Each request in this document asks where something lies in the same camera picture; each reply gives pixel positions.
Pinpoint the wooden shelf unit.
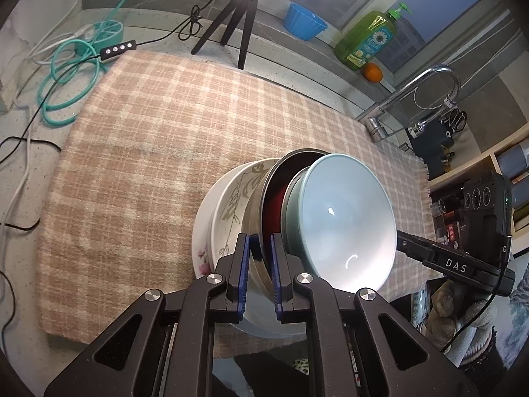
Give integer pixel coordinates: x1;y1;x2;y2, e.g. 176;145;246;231
426;136;529;257

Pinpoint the teal round power strip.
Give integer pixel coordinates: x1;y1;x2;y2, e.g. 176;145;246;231
74;21;125;61

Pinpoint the white plate with pink blossoms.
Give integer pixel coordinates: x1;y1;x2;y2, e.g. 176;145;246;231
191;169;249;281

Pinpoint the white plate with leaf print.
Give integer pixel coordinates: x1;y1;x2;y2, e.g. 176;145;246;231
211;158;282;274

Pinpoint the green dish soap bottle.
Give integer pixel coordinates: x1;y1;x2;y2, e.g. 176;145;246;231
334;3;414;71

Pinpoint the black cable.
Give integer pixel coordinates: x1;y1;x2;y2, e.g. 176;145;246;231
0;0;232;232

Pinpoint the black tripod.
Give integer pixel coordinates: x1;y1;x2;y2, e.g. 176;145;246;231
190;0;267;70

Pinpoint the light blue ceramic bowl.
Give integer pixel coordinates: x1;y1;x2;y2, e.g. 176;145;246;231
281;153;396;294

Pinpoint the person's right forearm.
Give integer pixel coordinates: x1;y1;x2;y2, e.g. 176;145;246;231
422;279;529;381

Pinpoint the blue ribbed cup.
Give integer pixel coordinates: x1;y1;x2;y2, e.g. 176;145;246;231
283;3;329;42

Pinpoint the dark utensil holder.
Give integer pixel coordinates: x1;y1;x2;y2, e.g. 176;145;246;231
407;110;468;178

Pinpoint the checked cloth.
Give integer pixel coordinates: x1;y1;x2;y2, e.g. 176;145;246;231
39;52;439;358

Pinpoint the chrome faucet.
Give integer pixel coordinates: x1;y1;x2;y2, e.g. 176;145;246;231
355;64;461;143

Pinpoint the orange fruit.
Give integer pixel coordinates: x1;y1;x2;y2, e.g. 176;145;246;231
362;62;384;82

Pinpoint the black inline remote switch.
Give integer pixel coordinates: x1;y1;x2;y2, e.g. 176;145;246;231
99;39;137;59

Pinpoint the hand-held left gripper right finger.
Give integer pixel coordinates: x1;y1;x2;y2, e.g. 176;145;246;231
270;233;482;397

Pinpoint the window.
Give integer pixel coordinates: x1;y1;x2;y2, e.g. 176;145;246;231
322;0;488;71

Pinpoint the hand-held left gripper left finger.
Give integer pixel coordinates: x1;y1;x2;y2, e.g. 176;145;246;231
43;233;251;397

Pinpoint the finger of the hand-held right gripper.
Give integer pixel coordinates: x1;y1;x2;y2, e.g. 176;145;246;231
394;229;434;263

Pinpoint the large steel bowl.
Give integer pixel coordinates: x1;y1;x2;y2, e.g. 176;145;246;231
243;148;331;337

